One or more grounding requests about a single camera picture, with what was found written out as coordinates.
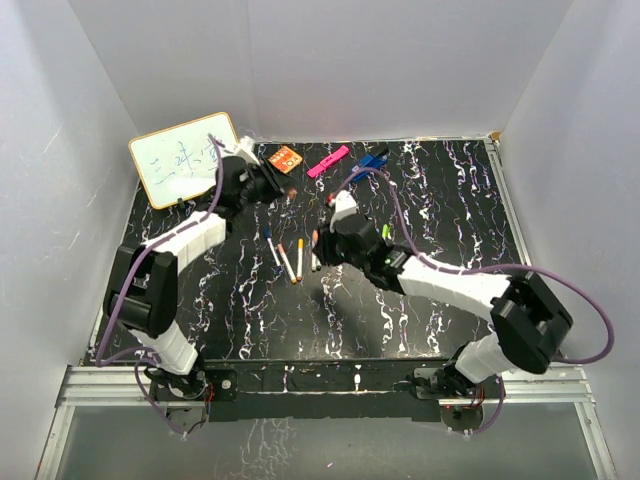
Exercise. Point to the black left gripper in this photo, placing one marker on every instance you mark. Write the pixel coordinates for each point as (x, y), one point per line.
(275, 186)

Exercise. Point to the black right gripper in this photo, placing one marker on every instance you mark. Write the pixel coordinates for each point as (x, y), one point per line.
(324, 247)

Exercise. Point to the red orange marker pen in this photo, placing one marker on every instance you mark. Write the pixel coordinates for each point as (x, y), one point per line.
(287, 264)

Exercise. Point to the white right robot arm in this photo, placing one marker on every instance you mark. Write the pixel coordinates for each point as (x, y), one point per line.
(529, 322)

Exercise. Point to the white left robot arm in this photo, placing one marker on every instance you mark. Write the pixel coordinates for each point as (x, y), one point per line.
(142, 291)

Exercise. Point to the yellow orange marker pen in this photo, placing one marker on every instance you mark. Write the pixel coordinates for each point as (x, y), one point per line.
(299, 260)

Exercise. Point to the pink clip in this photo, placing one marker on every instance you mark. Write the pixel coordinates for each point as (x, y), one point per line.
(328, 161)

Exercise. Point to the blue stapler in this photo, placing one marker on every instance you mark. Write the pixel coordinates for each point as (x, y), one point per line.
(374, 159)

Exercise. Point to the small whiteboard with writing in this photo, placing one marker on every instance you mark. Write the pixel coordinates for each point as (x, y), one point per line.
(180, 162)

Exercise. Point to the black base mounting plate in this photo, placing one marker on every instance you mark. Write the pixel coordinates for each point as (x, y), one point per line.
(338, 389)

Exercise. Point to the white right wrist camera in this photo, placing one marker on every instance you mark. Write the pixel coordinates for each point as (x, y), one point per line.
(342, 205)

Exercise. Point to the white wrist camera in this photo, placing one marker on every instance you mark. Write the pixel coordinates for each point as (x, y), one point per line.
(342, 205)
(245, 150)

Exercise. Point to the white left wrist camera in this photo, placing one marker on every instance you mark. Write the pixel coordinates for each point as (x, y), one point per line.
(245, 150)

